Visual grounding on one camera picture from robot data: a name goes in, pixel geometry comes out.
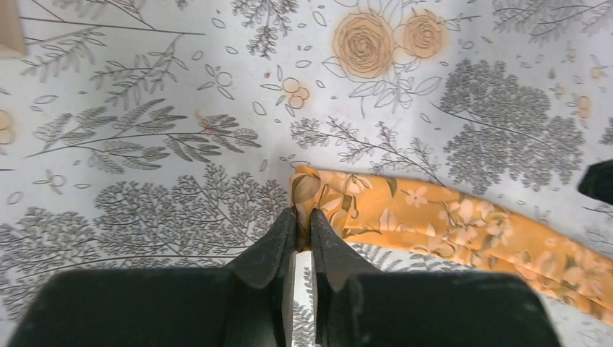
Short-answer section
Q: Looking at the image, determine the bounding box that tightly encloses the yellow patterned tie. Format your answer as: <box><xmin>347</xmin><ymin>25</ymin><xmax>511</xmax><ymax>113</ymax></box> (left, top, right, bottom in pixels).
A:
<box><xmin>290</xmin><ymin>166</ymin><xmax>612</xmax><ymax>324</ymax></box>

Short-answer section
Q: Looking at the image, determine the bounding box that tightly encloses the wooden compartment tray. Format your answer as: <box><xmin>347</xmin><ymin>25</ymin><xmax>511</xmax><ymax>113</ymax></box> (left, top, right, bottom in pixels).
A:
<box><xmin>1</xmin><ymin>0</ymin><xmax>27</xmax><ymax>59</ymax></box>

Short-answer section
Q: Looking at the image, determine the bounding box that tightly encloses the floral table cloth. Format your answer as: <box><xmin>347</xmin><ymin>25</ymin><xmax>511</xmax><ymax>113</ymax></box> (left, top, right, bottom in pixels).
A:
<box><xmin>1</xmin><ymin>1</ymin><xmax>612</xmax><ymax>346</ymax></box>

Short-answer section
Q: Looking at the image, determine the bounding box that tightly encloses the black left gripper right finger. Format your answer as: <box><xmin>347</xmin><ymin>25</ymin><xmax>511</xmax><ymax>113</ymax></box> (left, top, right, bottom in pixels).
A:
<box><xmin>310</xmin><ymin>210</ymin><xmax>560</xmax><ymax>346</ymax></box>

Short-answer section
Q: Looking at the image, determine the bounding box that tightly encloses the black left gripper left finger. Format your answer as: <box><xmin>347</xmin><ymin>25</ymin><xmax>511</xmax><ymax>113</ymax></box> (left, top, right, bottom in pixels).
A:
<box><xmin>8</xmin><ymin>207</ymin><xmax>297</xmax><ymax>346</ymax></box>

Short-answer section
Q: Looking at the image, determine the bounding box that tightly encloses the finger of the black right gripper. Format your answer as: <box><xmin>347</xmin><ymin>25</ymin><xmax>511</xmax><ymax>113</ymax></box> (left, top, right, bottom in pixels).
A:
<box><xmin>577</xmin><ymin>160</ymin><xmax>613</xmax><ymax>205</ymax></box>

